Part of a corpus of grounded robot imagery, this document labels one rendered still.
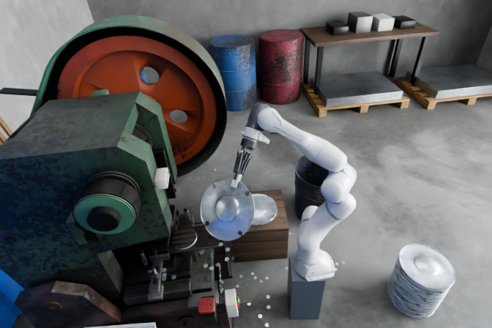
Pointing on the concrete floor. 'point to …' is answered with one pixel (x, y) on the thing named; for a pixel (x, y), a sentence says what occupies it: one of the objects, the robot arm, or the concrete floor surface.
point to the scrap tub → (308, 184)
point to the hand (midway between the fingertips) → (236, 180)
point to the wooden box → (264, 235)
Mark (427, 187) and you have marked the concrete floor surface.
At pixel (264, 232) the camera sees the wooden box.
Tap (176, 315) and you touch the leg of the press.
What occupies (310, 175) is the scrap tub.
